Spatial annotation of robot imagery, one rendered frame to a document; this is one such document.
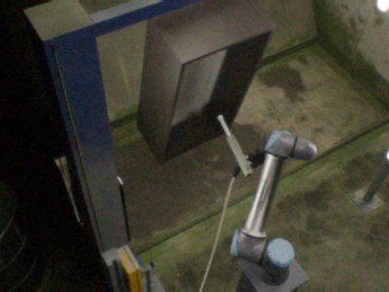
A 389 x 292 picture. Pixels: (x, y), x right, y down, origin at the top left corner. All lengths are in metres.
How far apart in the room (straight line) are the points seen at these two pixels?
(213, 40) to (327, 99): 2.28
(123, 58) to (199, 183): 1.19
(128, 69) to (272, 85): 1.38
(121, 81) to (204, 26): 1.62
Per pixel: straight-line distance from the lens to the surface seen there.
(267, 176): 2.66
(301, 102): 4.59
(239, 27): 2.68
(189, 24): 2.63
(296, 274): 3.00
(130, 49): 4.12
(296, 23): 4.94
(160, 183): 3.91
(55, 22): 1.71
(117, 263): 1.87
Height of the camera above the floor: 3.34
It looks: 54 degrees down
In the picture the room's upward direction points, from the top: 4 degrees clockwise
